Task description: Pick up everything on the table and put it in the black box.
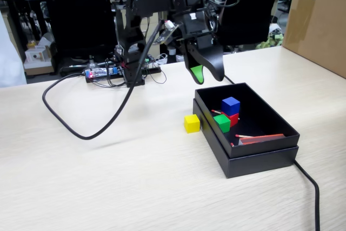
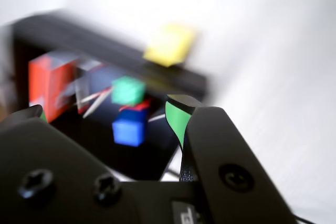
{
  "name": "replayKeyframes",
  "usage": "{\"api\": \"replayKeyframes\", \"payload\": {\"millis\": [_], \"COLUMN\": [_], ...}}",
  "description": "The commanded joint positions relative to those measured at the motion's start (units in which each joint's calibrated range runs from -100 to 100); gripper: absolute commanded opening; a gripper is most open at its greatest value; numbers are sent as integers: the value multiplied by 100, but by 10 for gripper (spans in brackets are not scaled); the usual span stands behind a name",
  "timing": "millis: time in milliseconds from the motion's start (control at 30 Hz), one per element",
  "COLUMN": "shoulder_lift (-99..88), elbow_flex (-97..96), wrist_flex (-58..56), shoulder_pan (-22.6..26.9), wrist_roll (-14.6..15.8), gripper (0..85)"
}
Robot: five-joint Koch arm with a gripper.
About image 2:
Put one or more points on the blue wooden cube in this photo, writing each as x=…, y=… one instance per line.
x=128, y=132

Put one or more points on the red-tipped wooden match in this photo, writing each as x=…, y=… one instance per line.
x=157, y=118
x=94, y=96
x=95, y=104

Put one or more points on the yellow wooden cube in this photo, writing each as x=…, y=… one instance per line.
x=170, y=45

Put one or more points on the red wooden cube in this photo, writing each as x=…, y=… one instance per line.
x=141, y=106

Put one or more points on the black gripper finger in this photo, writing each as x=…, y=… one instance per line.
x=52, y=169
x=223, y=155

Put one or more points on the green wooden cube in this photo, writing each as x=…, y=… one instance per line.
x=128, y=90

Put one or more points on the orange matchbox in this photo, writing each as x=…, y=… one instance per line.
x=44, y=87

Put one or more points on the black cardboard box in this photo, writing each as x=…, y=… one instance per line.
x=86, y=140

